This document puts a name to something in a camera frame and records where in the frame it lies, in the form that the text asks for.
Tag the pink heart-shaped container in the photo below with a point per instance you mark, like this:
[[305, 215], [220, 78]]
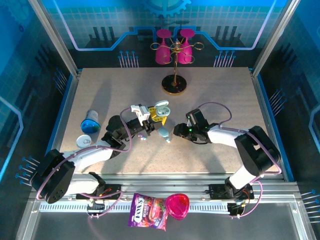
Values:
[[178, 206]]

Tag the purple candy bag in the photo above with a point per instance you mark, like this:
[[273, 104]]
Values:
[[146, 212]]

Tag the aluminium frame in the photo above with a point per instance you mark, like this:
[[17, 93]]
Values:
[[160, 178]]

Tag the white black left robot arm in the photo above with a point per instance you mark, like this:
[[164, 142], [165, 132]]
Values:
[[87, 155]]

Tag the gold cup rack black base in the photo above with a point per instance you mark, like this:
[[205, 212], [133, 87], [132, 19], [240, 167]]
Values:
[[174, 85]]

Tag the yogurt cup with blue lid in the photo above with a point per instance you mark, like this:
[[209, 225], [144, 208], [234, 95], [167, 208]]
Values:
[[90, 122]]

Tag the pink goblet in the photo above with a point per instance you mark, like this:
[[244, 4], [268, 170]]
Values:
[[162, 53], [186, 52]]

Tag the white round lid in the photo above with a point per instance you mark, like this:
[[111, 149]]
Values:
[[83, 141]]

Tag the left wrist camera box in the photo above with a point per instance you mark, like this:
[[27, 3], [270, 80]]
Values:
[[140, 110]]

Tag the blue earbud charging case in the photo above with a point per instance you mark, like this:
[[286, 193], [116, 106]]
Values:
[[164, 131]]

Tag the mint earbud charging case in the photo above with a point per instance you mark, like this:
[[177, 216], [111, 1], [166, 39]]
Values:
[[162, 111]]

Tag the black connector box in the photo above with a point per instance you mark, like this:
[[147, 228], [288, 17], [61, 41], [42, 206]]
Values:
[[96, 207], [236, 208]]

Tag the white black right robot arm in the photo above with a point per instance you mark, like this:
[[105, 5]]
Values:
[[257, 150]]

